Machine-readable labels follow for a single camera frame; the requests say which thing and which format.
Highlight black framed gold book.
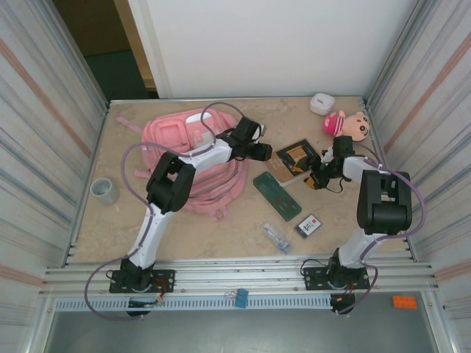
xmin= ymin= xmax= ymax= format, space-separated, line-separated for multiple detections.
xmin=275 ymin=138 xmax=322 ymax=174

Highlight brown notebook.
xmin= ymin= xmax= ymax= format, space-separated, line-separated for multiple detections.
xmin=264 ymin=154 xmax=311 ymax=188

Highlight green pencil case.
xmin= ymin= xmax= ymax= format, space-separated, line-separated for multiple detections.
xmin=252 ymin=171 xmax=303 ymax=224

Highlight white black card box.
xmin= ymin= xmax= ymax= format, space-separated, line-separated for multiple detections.
xmin=294 ymin=215 xmax=322 ymax=241

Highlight pink student backpack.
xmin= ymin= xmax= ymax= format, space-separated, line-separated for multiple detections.
xmin=116 ymin=108 xmax=272 ymax=222

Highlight clear plastic pen pack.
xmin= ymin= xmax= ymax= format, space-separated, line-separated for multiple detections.
xmin=262 ymin=220 xmax=294 ymax=256

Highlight pink plush doll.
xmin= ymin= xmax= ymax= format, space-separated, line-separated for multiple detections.
xmin=322 ymin=109 xmax=373 ymax=143

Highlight small white square box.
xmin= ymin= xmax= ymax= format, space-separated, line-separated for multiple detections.
xmin=309 ymin=93 xmax=336 ymax=115

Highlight blue binder clip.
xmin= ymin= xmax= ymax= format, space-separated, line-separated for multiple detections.
xmin=224 ymin=288 xmax=249 ymax=310

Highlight grey plastic cup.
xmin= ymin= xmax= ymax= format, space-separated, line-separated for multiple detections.
xmin=90 ymin=177 xmax=120 ymax=206

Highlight orange toy brick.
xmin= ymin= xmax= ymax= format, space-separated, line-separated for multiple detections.
xmin=392 ymin=295 xmax=418 ymax=310

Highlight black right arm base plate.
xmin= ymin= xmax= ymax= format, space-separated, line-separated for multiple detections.
xmin=301 ymin=267 xmax=371 ymax=292

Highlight aluminium rail frame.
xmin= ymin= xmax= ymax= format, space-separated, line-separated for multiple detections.
xmin=43 ymin=257 xmax=442 ymax=296

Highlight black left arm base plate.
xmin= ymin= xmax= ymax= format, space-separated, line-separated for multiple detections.
xmin=108 ymin=269 xmax=177 ymax=294

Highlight grey slotted cable duct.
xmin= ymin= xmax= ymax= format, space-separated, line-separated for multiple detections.
xmin=54 ymin=296 xmax=334 ymax=313

